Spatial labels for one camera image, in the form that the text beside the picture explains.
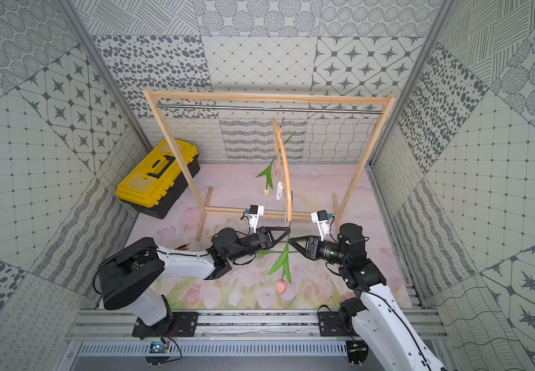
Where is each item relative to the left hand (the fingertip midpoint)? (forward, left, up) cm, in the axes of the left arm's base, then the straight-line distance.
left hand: (291, 228), depth 68 cm
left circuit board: (-28, +41, -27) cm, 57 cm away
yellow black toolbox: (+23, +53, -7) cm, 58 cm away
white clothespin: (+9, +4, +7) cm, 12 cm away
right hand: (-2, 0, -6) cm, 6 cm away
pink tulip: (-8, +2, -7) cm, 10 cm away
